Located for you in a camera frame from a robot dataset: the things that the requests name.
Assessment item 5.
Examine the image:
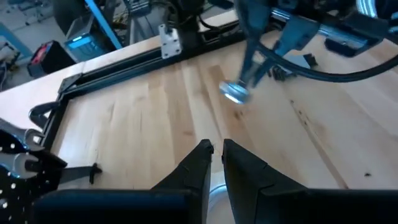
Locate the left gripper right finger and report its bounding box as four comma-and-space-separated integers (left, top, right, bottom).
221, 139, 398, 224

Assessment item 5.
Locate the metal table frame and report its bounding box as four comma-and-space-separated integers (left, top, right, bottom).
83, 0, 124, 50

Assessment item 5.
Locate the silver mounting plate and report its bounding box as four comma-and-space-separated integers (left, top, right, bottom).
158, 24, 183, 60

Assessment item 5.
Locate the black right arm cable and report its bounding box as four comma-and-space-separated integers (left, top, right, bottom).
256, 42, 398, 84

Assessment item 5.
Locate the black aluminium table frame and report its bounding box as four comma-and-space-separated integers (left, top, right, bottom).
40, 18, 246, 150

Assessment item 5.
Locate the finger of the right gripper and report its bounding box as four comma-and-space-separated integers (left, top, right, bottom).
235, 0, 272, 86
252, 23, 321, 88

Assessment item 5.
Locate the black open crate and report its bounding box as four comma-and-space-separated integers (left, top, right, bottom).
63, 14, 123, 63

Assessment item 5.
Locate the light wooden desk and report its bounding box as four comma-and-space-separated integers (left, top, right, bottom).
0, 8, 240, 133

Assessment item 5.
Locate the black case with red lid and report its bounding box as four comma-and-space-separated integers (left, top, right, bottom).
27, 39, 68, 79

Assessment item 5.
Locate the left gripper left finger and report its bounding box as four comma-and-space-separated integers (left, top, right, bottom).
32, 139, 215, 224

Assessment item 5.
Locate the white tape roll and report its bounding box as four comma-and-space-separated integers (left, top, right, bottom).
207, 169, 231, 224

